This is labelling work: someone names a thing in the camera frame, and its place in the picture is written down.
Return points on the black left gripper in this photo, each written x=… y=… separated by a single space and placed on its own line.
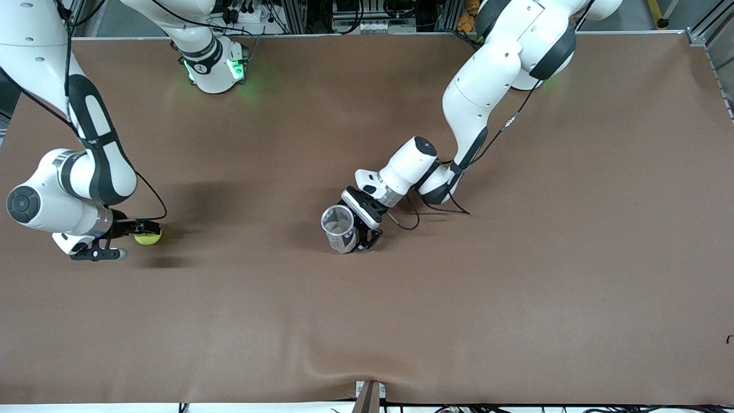
x=373 y=219

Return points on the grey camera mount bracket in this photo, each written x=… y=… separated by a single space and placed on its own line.
x=369 y=398

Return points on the clear Wilson tennis ball can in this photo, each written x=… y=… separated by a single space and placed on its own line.
x=344 y=241

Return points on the pile of orange round items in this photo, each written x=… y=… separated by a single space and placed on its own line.
x=469 y=20

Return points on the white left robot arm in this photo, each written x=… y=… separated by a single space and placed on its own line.
x=481 y=97

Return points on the aluminium frame profile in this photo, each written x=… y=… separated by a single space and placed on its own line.
x=697 y=35

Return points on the yellow tennis ball black logo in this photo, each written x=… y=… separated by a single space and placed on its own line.
x=148 y=238

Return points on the yellow pole black base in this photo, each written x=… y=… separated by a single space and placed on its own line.
x=654 y=8

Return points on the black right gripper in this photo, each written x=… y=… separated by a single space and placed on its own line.
x=121 y=227

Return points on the white terminal block row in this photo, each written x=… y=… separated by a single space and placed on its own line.
x=373 y=26

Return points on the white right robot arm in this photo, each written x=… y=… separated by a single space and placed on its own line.
x=40 y=57

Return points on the brown table mat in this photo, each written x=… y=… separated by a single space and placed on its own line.
x=367 y=315

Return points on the white power strip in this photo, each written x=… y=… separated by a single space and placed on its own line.
x=246 y=16

